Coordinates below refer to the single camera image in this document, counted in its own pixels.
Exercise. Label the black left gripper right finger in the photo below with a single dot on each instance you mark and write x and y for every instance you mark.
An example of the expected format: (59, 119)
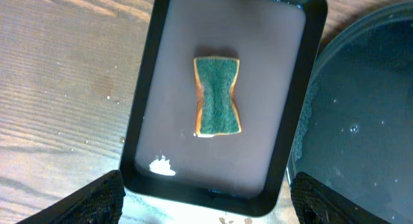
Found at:
(337, 201)

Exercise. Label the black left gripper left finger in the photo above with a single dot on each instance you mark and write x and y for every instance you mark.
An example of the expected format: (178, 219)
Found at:
(99, 202)

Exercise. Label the green and orange sponge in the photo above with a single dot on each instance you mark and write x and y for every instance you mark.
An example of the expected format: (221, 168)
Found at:
(216, 111)

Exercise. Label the round black tray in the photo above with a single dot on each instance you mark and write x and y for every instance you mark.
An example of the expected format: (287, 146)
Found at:
(356, 121)

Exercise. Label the rectangular black water tray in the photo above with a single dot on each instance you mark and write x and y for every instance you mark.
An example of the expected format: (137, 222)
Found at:
(276, 42)

